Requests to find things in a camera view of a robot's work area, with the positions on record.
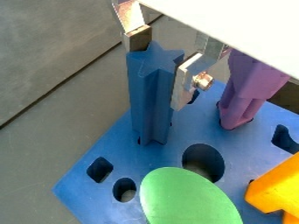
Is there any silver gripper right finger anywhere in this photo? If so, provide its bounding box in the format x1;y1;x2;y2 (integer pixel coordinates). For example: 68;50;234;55
171;34;230;111

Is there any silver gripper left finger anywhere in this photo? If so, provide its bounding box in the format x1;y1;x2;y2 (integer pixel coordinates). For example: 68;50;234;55
111;0;152;52

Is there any blue star prism block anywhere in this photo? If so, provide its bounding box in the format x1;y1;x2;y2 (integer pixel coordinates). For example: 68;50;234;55
126;41;184;145

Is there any blue shape sorter board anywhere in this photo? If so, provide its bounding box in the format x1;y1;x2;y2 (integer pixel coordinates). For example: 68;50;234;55
52;82;299;224

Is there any purple pentagon block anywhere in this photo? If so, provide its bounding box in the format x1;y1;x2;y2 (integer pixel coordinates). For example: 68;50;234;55
218;49;290;130

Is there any green cylinder block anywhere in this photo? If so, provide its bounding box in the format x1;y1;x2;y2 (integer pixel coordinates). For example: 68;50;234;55
139;167;243;224

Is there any yellow arch block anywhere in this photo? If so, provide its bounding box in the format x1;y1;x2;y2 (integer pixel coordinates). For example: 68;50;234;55
244;152;299;224

